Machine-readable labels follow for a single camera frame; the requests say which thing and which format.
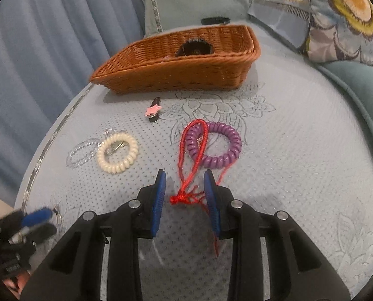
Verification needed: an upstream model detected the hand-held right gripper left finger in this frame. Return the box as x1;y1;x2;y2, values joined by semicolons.
20;169;167;301

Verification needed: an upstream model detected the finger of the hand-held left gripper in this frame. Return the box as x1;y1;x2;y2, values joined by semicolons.
20;206;54;228
8;224;58;246

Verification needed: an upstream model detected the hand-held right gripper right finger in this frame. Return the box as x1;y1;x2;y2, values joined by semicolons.
203;169;351;301

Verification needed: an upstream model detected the red cord bracelet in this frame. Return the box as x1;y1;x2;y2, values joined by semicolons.
170;119;234;258

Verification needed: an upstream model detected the cream spiral hair tie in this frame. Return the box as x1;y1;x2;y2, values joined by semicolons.
97;133;139;174

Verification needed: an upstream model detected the purple spiral hair tie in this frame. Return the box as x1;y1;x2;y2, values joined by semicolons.
186;121;243;169

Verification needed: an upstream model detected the pink star hair clip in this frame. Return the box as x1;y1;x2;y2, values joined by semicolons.
145;97;164;123

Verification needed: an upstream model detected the brown wicker basket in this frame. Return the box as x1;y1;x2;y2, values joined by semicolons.
90;24;261;95

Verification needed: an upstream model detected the silver small clip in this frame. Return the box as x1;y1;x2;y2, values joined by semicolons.
104;128;126;156

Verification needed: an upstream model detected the black round object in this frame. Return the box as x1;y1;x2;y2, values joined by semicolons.
177;38;214;57

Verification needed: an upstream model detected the blue curtain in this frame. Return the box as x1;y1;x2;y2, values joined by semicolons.
0;0;146;207

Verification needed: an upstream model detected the teal cushion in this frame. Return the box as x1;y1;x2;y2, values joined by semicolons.
316;59;373;182

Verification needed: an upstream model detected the striped blue cushion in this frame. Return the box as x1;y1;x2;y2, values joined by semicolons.
247;0;312;54

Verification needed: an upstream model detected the large yellow flower cushion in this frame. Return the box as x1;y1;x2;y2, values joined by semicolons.
299;0;373;68

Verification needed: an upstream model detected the black strap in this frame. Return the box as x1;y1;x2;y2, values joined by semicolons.
201;16;231;26

